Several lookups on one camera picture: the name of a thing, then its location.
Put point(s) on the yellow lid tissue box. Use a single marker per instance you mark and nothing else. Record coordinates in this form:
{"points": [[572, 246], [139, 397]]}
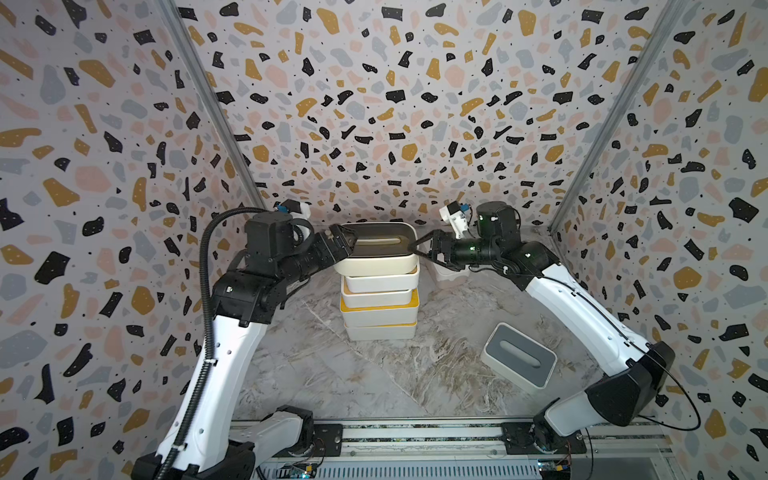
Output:
{"points": [[380, 316], [381, 333]]}

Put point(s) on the grey lid tissue box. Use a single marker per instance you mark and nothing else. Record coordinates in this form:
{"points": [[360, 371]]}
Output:
{"points": [[518, 358]]}

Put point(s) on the left corner aluminium post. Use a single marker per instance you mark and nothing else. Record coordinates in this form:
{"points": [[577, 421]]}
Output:
{"points": [[169, 13]]}

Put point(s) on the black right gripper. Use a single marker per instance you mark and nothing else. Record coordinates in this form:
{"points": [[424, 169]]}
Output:
{"points": [[445, 248]]}

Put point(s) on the corner aluminium post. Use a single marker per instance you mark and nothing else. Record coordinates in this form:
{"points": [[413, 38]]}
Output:
{"points": [[669, 16], [169, 13]]}

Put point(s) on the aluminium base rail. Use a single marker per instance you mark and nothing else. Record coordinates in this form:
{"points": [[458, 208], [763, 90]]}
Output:
{"points": [[464, 448]]}

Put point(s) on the light bamboo lid tissue box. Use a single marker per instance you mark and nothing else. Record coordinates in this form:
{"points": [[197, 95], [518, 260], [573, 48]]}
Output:
{"points": [[374, 299]]}

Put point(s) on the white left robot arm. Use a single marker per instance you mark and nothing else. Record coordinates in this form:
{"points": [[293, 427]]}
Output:
{"points": [[236, 318]]}

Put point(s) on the right corner aluminium post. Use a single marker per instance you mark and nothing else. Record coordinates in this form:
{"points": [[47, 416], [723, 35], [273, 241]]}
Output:
{"points": [[669, 16]]}

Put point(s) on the white pink tissue box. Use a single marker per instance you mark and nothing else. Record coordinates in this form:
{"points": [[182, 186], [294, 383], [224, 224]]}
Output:
{"points": [[444, 275]]}

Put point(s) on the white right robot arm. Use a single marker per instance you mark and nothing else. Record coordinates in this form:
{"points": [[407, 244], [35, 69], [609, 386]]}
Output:
{"points": [[634, 370]]}

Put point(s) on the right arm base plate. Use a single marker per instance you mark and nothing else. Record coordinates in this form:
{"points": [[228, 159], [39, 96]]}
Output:
{"points": [[530, 438]]}

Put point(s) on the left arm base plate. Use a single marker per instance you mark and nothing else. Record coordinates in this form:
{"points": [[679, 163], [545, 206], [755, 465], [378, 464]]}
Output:
{"points": [[321, 439]]}

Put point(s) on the dark brown lid tissue box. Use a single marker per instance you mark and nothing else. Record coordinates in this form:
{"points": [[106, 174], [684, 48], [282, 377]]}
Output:
{"points": [[380, 249]]}

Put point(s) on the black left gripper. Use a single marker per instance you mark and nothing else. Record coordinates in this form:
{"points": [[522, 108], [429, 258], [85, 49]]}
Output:
{"points": [[327, 248]]}

